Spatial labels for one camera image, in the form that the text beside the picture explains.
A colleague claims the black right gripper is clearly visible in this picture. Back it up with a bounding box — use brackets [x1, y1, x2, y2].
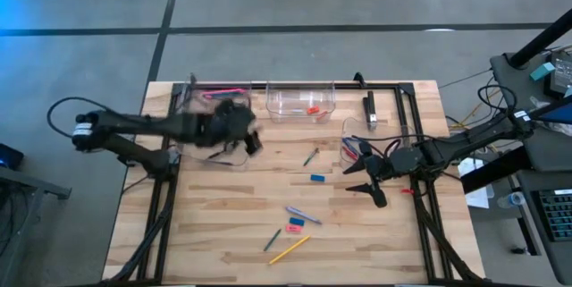
[342, 141, 398, 209]

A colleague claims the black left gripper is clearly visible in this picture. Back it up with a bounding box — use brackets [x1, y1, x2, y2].
[196, 101, 265, 156]

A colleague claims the clear plastic bin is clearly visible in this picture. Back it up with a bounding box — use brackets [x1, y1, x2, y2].
[265, 80, 337, 125]
[178, 119, 257, 168]
[181, 81, 252, 123]
[338, 115, 419, 173]

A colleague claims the dark green pen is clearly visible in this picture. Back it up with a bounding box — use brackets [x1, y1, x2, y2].
[302, 147, 321, 167]

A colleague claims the yellow pencil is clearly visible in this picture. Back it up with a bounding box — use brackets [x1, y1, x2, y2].
[267, 234, 312, 266]

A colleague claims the green pencil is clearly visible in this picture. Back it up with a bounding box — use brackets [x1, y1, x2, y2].
[262, 228, 283, 253]

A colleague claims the black spring clamp silver jaw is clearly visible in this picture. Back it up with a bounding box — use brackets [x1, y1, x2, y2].
[362, 90, 379, 132]

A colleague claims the lavender pen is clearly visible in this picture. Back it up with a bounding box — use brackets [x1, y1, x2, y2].
[284, 206, 324, 225]

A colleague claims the white paper sheet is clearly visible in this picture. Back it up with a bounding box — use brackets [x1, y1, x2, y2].
[456, 156, 496, 211]

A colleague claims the black crossbar beam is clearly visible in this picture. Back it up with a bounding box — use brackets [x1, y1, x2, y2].
[459, 145, 534, 195]

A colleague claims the clear water bottle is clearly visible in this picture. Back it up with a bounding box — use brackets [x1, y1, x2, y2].
[496, 190, 527, 210]

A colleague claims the grey desk with teal box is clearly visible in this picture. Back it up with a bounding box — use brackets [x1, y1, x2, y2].
[489, 47, 572, 173]

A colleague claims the backlit black keyboard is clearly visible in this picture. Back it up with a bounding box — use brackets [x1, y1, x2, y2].
[537, 187, 572, 243]

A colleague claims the clear plastic bag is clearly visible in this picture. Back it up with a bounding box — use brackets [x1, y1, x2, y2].
[529, 95, 572, 137]

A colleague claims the teal box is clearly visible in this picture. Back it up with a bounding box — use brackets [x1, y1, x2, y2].
[529, 61, 557, 82]

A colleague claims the grey metal stand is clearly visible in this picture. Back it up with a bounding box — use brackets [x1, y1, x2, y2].
[0, 165, 73, 287]

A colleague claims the grey desk with keyboard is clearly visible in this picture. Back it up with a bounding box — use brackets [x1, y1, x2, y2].
[516, 169, 572, 286]

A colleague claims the black computer tower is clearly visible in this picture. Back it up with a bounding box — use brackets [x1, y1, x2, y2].
[0, 142, 26, 173]

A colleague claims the black electronic device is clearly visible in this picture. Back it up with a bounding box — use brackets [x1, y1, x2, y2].
[548, 48, 572, 97]

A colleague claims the black diagonal pole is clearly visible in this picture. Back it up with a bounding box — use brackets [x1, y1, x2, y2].
[508, 7, 572, 71]

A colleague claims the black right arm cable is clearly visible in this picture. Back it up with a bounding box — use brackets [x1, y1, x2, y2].
[350, 84, 518, 145]

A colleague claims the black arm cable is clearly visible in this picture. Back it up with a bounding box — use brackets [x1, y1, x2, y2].
[350, 84, 518, 145]
[46, 96, 251, 167]

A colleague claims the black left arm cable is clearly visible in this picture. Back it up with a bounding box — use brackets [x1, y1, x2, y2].
[46, 96, 251, 167]

